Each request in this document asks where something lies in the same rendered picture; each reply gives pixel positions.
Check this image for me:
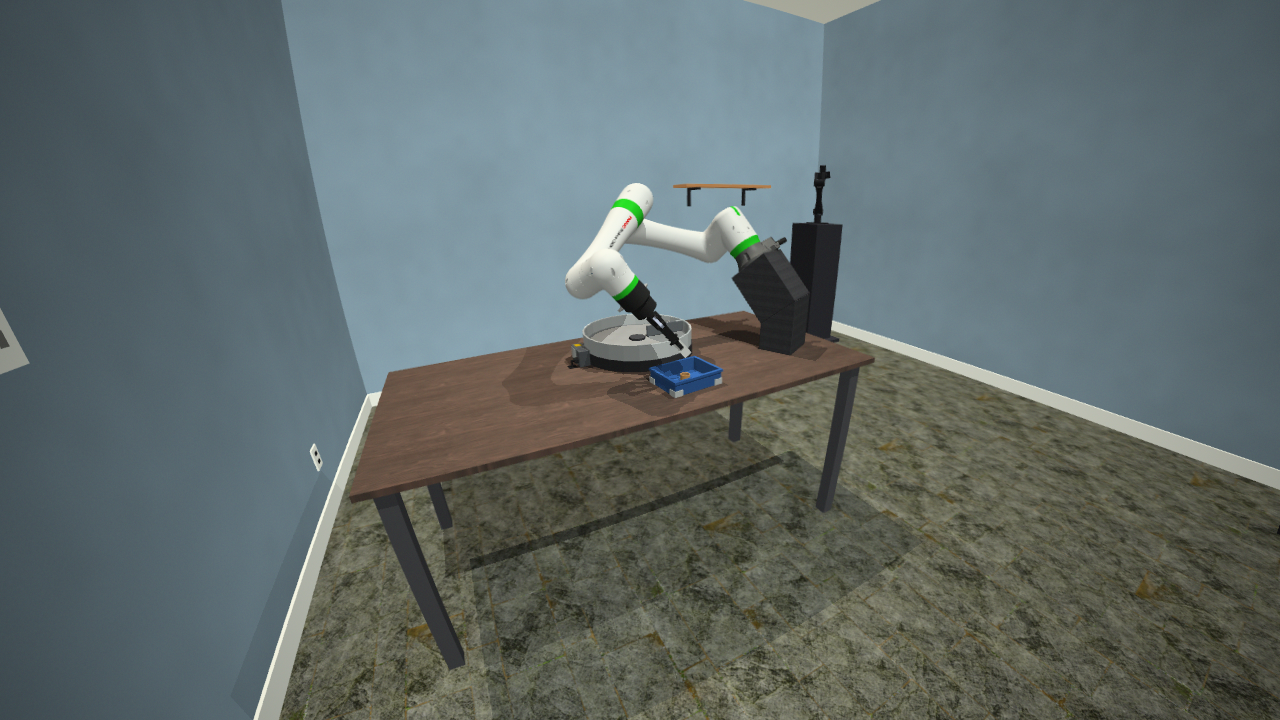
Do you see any blue plastic crate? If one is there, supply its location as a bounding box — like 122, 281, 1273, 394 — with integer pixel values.
649, 356, 723, 398

